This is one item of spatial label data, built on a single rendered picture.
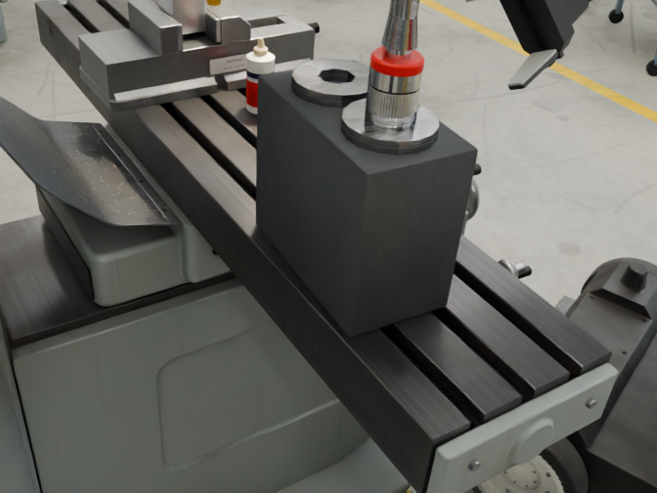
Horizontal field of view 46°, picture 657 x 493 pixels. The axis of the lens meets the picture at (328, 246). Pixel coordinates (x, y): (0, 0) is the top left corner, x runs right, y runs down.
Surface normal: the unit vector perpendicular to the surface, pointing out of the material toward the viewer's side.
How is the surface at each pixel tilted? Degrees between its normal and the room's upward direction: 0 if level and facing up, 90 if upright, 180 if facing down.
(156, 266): 90
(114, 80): 90
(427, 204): 90
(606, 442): 0
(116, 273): 90
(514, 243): 0
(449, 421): 0
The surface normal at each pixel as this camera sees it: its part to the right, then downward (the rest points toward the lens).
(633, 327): 0.07, -0.81
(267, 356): 0.54, 0.52
